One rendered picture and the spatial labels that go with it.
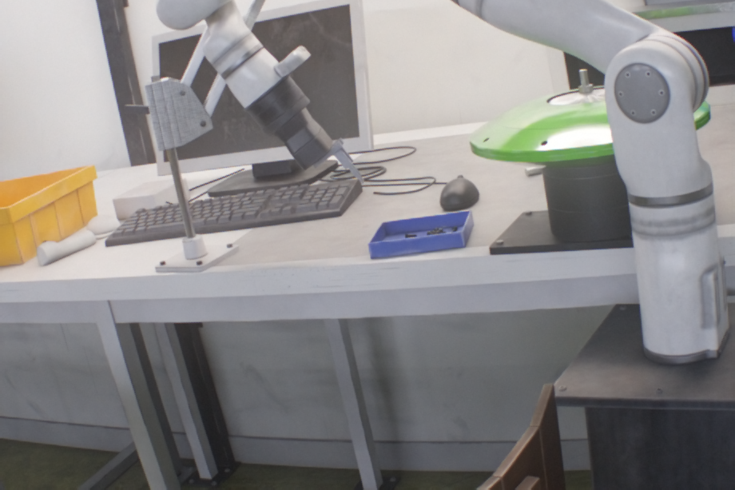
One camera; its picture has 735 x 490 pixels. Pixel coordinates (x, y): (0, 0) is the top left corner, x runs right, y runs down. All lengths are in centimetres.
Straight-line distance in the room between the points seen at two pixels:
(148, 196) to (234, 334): 87
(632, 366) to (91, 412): 236
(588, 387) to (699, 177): 24
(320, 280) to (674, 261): 55
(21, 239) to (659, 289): 120
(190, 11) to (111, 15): 129
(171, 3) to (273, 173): 74
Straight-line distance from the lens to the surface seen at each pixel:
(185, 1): 130
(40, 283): 166
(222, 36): 131
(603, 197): 118
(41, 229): 187
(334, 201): 160
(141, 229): 173
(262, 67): 131
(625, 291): 128
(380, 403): 258
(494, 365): 242
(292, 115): 131
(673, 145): 94
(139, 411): 171
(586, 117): 113
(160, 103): 144
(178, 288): 147
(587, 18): 101
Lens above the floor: 129
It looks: 14 degrees down
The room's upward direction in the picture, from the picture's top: 11 degrees counter-clockwise
